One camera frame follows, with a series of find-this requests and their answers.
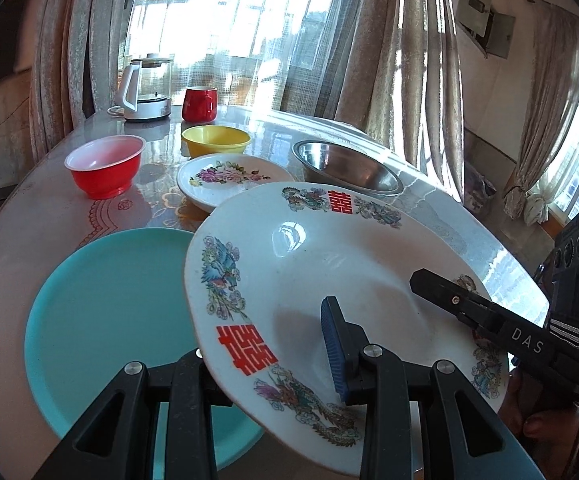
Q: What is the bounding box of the turquoise plate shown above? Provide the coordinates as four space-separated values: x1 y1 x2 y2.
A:
24 228 265 480

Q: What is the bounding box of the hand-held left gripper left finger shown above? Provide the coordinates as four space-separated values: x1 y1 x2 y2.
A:
34 350 233 480

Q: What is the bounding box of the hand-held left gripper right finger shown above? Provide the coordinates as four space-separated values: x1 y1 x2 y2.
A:
321 296 520 480

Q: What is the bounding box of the stainless steel bowl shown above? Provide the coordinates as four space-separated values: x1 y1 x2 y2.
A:
292 140 403 197

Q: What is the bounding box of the glass kettle with white handle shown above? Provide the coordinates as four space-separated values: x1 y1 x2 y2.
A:
114 53 174 122

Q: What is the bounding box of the tied beige curtain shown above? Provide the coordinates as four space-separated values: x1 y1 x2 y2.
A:
502 0 579 226

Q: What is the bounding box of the white sheer curtain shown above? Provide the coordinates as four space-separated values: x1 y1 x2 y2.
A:
120 0 395 121

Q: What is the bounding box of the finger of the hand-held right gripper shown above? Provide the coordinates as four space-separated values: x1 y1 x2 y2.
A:
409 269 551 358

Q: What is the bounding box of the yellow bowl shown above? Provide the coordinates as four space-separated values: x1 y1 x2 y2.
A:
182 126 251 158

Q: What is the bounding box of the person's right hand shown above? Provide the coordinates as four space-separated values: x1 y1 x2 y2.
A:
499 370 579 461

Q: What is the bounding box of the grey wall electrical box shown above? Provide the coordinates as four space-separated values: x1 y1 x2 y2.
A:
457 0 516 60

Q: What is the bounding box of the large white dragon print plate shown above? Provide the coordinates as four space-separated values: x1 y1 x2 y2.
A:
184 181 513 478

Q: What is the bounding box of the beige velvet curtain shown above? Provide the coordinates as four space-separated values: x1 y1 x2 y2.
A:
334 0 465 201
30 0 150 146

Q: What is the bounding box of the small white floral plate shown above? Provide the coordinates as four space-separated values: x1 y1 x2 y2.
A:
176 154 295 211

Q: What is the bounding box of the red plastic bowl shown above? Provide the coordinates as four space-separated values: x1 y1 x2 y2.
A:
64 135 147 200

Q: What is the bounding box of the red mug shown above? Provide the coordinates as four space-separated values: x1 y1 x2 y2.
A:
182 86 219 123

